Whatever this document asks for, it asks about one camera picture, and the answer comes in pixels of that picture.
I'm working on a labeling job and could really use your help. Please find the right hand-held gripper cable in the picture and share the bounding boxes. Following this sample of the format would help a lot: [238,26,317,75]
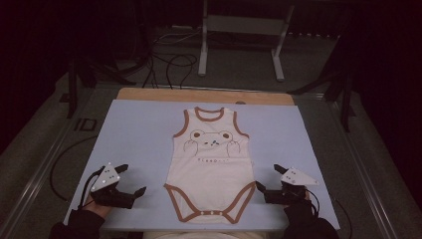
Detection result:
[304,188,321,218]

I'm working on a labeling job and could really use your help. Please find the white baby bodysuit brown trim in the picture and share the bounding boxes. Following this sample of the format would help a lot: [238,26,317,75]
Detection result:
[163,106,257,224]

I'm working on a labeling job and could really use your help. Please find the black tripod stand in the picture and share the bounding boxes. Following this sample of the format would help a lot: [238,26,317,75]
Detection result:
[287,33,356,133]
[59,54,137,120]

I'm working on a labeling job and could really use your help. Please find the left hand-held gripper cable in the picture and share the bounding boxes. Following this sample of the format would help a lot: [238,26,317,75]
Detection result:
[78,165,106,211]

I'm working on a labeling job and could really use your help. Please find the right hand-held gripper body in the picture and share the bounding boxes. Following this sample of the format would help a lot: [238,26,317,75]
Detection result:
[264,167,319,205]

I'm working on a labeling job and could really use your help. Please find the person's right hand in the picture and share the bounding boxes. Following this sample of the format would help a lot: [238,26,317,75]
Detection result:
[283,192,314,217]

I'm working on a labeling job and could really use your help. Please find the metal floor rail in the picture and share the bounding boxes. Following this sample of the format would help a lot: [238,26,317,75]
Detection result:
[326,96,399,239]
[0,99,98,239]

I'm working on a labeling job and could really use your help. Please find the hand-held gripper cable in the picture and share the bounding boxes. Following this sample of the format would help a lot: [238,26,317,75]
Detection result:
[78,165,106,211]
[304,188,321,218]

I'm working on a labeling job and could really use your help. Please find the looped black floor cables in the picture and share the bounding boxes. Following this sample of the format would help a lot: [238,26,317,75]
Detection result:
[141,29,202,91]

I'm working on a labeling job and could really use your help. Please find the person's left hand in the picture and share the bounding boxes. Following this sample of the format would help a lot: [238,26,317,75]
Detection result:
[83,195,112,219]

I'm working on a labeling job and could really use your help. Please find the white metal stand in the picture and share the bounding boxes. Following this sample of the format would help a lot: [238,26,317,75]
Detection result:
[197,0,296,83]

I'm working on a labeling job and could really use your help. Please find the black floor cable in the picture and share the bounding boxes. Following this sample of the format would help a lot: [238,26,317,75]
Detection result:
[49,134,99,202]
[332,198,353,231]

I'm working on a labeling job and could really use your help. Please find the pale table mat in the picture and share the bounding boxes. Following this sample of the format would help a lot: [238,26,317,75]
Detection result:
[63,99,341,232]

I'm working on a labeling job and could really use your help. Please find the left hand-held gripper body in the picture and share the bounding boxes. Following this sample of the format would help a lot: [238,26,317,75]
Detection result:
[90,162,137,210]

